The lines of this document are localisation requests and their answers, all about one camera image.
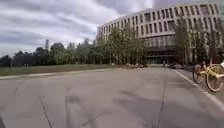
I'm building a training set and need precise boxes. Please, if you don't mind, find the row of trees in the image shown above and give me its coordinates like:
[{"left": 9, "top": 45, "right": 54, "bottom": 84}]
[{"left": 0, "top": 17, "right": 224, "bottom": 69}]

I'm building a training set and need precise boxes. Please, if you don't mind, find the grey asphalt road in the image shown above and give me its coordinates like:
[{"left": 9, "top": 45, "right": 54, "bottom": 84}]
[{"left": 0, "top": 66, "right": 224, "bottom": 128}]

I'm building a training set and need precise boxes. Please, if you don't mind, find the large curved office building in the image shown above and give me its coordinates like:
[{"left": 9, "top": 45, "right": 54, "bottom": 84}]
[{"left": 97, "top": 3, "right": 224, "bottom": 65}]

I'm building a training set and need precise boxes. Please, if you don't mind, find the grass strip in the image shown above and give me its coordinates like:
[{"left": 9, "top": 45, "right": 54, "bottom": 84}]
[{"left": 0, "top": 63, "right": 121, "bottom": 77}]

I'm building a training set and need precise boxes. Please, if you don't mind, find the pale kerb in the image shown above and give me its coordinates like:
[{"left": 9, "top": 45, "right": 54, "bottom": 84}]
[{"left": 0, "top": 67, "right": 116, "bottom": 81}]

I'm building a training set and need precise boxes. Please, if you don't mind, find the tall distant tower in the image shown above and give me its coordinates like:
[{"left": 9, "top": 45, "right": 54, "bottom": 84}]
[{"left": 44, "top": 38, "right": 50, "bottom": 51}]

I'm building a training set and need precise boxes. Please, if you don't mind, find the white painted line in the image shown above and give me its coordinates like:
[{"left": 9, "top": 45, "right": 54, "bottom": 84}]
[{"left": 171, "top": 68, "right": 224, "bottom": 112}]

